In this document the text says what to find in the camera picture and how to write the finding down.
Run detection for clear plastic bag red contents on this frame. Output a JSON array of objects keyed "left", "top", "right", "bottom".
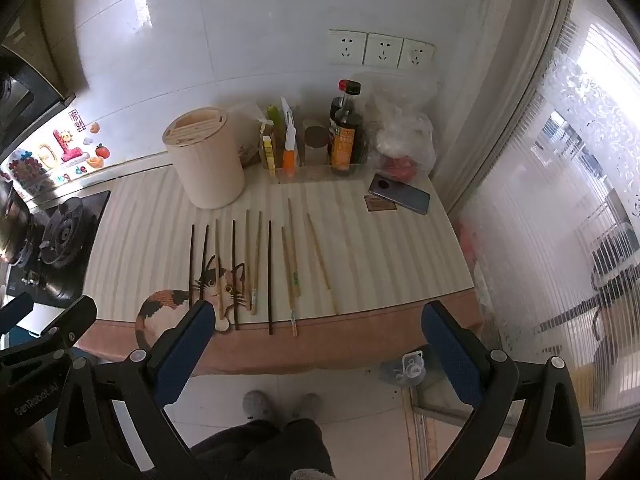
[{"left": 367, "top": 85, "right": 437, "bottom": 184}]

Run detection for dark cooking pot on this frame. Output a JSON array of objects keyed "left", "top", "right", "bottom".
[{"left": 0, "top": 180, "right": 34, "bottom": 266}]

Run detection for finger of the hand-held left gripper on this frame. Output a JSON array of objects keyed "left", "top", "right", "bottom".
[
  {"left": 0, "top": 292, "right": 35, "bottom": 336},
  {"left": 0, "top": 295, "right": 99, "bottom": 369}
]

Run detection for grey fuzzy slipper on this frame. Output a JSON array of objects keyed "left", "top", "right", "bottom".
[
  {"left": 292, "top": 392, "right": 324, "bottom": 419},
  {"left": 242, "top": 390, "right": 274, "bottom": 422}
]

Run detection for black gas stove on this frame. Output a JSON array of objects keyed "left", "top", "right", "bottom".
[{"left": 5, "top": 190, "right": 112, "bottom": 312}]

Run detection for frosted glass sliding door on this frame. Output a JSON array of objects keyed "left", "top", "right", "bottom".
[{"left": 447, "top": 0, "right": 640, "bottom": 432}]

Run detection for clear plastic item on floor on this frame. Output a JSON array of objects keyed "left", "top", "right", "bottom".
[{"left": 379, "top": 351, "right": 427, "bottom": 387}]

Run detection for wooden chopstick green print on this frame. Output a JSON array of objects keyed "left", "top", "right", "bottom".
[
  {"left": 287, "top": 198, "right": 302, "bottom": 298},
  {"left": 280, "top": 227, "right": 298, "bottom": 338}
]

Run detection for dark smartphone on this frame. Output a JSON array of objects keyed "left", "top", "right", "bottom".
[{"left": 368, "top": 173, "right": 431, "bottom": 216}]

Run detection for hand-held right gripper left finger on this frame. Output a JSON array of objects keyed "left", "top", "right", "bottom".
[{"left": 50, "top": 299, "right": 217, "bottom": 480}]

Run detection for striped cat print mat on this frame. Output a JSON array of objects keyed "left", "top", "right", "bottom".
[{"left": 75, "top": 160, "right": 482, "bottom": 377}]

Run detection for dark bottle red cap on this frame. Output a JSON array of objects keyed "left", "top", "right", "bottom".
[{"left": 328, "top": 79, "right": 351, "bottom": 157}]

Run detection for orange and white tool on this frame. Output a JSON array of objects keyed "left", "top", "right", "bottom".
[{"left": 282, "top": 120, "right": 299, "bottom": 177}]

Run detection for brown card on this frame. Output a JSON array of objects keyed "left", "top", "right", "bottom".
[{"left": 363, "top": 194, "right": 399, "bottom": 214}]

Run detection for dark sauce bottle orange label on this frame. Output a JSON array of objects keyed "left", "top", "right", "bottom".
[{"left": 330, "top": 81, "right": 365, "bottom": 177}]

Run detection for clear plastic organiser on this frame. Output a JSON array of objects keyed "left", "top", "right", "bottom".
[{"left": 258, "top": 110, "right": 303, "bottom": 183}]

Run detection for yellow box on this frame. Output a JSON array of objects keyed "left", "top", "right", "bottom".
[{"left": 262, "top": 135, "right": 277, "bottom": 177}]

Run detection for black range hood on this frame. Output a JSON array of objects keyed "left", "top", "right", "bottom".
[{"left": 0, "top": 42, "right": 76, "bottom": 147}]

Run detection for glass jar brown lid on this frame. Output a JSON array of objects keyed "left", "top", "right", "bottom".
[{"left": 302, "top": 119, "right": 329, "bottom": 167}]

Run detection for colourful wall stickers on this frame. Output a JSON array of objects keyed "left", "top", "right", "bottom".
[{"left": 0, "top": 107, "right": 112, "bottom": 187}]

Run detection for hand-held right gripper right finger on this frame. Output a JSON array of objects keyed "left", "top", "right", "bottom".
[{"left": 421, "top": 301, "right": 587, "bottom": 480}]

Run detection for cream round chopstick holder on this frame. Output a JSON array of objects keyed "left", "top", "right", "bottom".
[{"left": 162, "top": 106, "right": 246, "bottom": 210}]

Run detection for white wall socket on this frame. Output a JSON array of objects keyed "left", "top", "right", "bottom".
[
  {"left": 363, "top": 33, "right": 405, "bottom": 70},
  {"left": 327, "top": 29, "right": 369, "bottom": 66},
  {"left": 398, "top": 38, "right": 436, "bottom": 72}
]

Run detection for dark chopstick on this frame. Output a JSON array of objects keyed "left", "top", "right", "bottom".
[
  {"left": 198, "top": 224, "right": 210, "bottom": 304},
  {"left": 267, "top": 220, "right": 275, "bottom": 336},
  {"left": 231, "top": 219, "right": 240, "bottom": 331},
  {"left": 188, "top": 224, "right": 196, "bottom": 309}
]

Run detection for light wooden banded chopstick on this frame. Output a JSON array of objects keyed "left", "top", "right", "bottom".
[{"left": 214, "top": 218, "right": 225, "bottom": 321}]

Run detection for person's legs dark trousers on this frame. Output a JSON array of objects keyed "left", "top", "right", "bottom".
[{"left": 187, "top": 417, "right": 337, "bottom": 480}]

